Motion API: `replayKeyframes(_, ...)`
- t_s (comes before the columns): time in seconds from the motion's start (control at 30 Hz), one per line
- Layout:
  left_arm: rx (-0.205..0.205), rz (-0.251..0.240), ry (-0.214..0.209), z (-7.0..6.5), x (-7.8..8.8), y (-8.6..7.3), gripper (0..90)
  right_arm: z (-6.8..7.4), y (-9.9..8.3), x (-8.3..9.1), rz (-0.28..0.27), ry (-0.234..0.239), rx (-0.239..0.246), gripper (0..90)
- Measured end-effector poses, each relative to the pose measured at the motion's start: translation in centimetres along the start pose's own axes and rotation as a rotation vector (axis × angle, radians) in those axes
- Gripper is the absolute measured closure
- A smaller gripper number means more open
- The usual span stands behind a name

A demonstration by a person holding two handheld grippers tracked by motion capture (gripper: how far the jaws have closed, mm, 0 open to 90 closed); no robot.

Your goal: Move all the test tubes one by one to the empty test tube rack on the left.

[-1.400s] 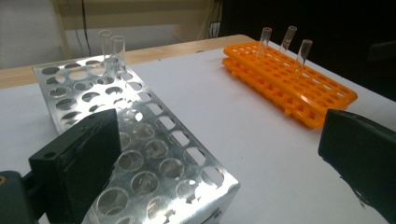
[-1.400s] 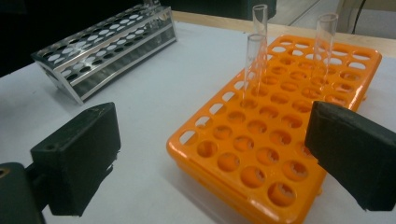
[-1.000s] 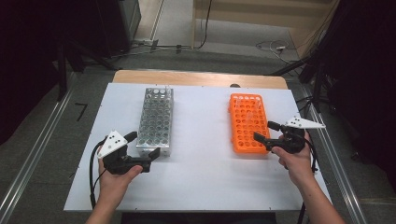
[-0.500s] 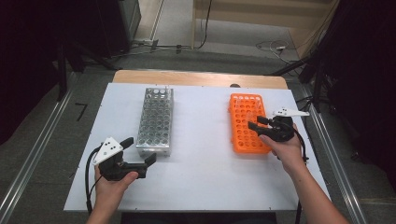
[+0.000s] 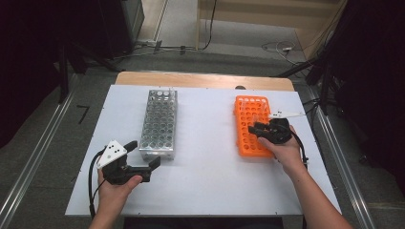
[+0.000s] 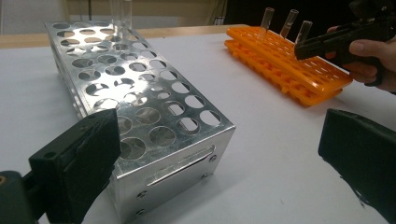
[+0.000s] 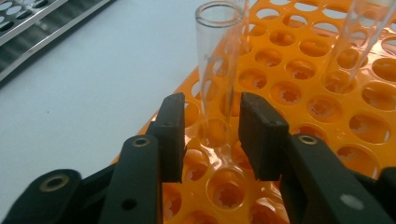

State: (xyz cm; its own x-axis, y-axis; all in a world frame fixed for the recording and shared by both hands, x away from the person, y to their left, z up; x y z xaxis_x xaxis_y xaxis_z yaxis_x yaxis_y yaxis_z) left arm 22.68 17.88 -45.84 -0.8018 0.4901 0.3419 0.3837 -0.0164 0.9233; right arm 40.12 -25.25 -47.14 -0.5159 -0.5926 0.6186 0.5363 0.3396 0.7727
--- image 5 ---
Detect person's left hand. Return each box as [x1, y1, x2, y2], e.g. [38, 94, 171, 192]
[96, 169, 143, 214]

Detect white floor cable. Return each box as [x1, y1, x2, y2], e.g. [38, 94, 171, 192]
[261, 40, 298, 65]

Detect black tripod stand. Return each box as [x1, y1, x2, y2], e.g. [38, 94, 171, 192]
[56, 39, 123, 103]
[276, 56, 339, 116]

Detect black hanging cable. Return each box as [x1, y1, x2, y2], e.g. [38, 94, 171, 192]
[198, 0, 219, 52]

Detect dark cabinet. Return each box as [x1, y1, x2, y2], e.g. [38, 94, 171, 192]
[96, 0, 145, 59]

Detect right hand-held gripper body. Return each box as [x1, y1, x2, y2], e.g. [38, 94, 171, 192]
[261, 110, 307, 145]

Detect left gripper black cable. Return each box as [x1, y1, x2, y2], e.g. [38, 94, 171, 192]
[88, 149, 108, 221]

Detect metal test tube rack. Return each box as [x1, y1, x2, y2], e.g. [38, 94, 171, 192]
[139, 89, 179, 161]

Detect white board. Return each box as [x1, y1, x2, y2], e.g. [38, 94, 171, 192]
[65, 84, 343, 218]

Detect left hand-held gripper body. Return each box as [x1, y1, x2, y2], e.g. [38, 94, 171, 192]
[96, 139, 153, 186]

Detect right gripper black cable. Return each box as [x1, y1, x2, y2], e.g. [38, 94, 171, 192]
[288, 128, 310, 170]

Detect orange test tube rack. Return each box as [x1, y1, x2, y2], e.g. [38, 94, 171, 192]
[233, 94, 280, 159]

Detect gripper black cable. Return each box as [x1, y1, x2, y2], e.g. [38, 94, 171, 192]
[288, 128, 310, 170]
[88, 149, 108, 221]

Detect power strip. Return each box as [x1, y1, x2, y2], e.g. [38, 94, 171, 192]
[136, 39, 164, 52]

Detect person's right hand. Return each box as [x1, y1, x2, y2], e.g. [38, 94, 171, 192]
[257, 125, 307, 177]

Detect black curtain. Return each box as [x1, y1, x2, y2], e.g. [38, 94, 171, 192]
[0, 0, 103, 149]
[318, 0, 405, 195]

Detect aluminium floor rail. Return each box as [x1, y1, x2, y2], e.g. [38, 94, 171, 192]
[0, 74, 78, 229]
[305, 86, 377, 229]

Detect wooden table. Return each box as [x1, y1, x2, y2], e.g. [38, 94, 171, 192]
[114, 71, 296, 93]

